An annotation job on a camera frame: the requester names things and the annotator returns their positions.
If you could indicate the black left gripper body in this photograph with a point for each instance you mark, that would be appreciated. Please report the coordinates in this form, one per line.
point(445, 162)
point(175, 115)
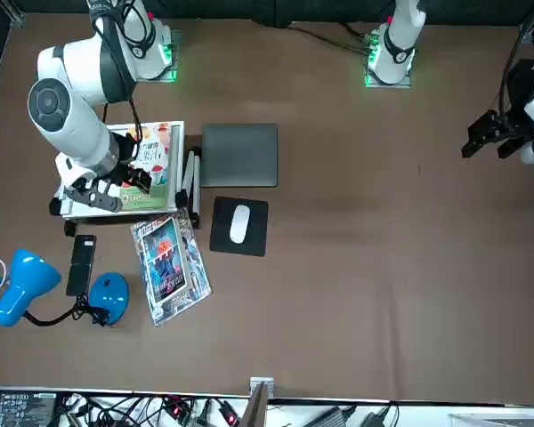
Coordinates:
point(514, 122)

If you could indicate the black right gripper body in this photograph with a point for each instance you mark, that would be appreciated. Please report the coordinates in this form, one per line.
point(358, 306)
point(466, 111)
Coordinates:
point(122, 155)

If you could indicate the green-covered paperback book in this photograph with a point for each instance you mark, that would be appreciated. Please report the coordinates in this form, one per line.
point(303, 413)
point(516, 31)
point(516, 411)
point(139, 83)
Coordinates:
point(160, 138)

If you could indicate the blue desk lamp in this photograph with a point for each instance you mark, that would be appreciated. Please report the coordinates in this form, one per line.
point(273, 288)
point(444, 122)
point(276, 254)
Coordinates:
point(24, 280)

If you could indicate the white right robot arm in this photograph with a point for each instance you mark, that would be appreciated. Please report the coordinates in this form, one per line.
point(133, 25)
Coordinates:
point(71, 129)

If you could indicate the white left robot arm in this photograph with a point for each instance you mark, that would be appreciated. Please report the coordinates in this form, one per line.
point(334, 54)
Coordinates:
point(398, 44)

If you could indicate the white folding reading stand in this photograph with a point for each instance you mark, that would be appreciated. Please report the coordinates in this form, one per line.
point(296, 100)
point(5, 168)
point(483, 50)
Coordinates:
point(180, 133)

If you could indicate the black folding phone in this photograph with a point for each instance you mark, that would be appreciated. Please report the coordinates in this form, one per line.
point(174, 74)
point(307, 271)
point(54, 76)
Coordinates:
point(81, 267)

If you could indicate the comic magazine with orange figure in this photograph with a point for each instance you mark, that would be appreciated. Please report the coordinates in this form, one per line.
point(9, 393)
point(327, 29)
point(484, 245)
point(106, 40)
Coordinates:
point(164, 262)

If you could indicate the grey closed laptop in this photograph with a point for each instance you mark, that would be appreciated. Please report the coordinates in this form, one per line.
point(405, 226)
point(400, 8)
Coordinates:
point(239, 155)

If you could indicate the white computer mouse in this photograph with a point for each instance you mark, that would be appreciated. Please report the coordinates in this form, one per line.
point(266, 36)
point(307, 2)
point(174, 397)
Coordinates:
point(239, 223)

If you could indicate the comic magazine with pale cover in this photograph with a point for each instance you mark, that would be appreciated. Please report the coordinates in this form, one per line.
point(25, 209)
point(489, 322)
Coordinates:
point(200, 271)

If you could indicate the black mouse pad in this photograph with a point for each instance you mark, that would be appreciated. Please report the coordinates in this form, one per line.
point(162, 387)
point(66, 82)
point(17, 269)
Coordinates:
point(258, 222)

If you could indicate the red-lit power strip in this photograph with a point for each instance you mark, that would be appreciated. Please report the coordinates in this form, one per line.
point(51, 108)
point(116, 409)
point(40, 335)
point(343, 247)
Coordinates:
point(175, 408)

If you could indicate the black labelled power adapter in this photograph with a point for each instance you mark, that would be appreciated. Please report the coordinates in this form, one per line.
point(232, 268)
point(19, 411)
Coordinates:
point(22, 409)

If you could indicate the white flat box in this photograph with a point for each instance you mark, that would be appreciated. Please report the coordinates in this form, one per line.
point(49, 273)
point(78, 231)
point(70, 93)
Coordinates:
point(498, 420)

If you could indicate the black plug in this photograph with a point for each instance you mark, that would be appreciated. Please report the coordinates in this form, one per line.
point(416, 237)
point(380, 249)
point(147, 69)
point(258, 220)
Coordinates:
point(374, 420)

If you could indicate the grey power brick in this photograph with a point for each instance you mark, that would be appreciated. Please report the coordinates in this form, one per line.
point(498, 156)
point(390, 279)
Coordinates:
point(329, 418)

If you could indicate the aluminium table edge rail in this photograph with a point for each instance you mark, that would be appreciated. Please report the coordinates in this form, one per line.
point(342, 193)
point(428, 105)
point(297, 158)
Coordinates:
point(11, 10)

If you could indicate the aluminium camera post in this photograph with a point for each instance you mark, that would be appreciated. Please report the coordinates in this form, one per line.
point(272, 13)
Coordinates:
point(256, 405)

